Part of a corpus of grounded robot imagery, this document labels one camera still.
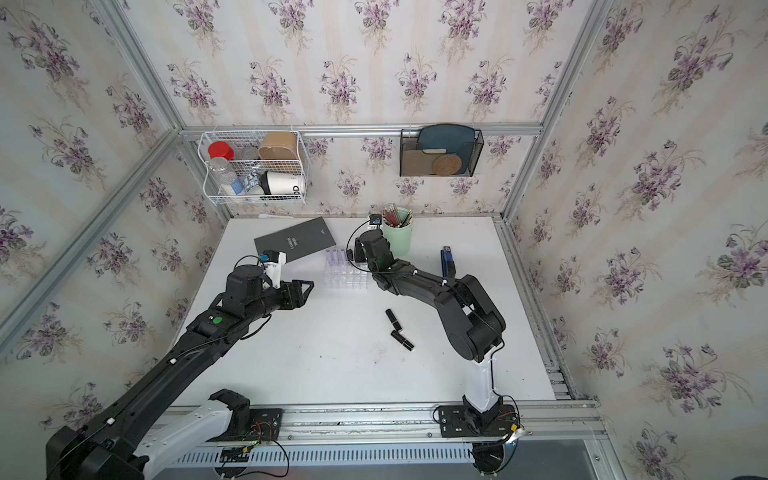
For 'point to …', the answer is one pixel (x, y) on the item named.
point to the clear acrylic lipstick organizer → (350, 276)
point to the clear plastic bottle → (224, 175)
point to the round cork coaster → (446, 165)
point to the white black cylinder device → (281, 183)
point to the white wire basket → (255, 167)
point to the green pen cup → (397, 228)
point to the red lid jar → (221, 149)
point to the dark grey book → (297, 241)
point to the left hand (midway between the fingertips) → (309, 287)
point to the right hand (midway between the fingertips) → (366, 238)
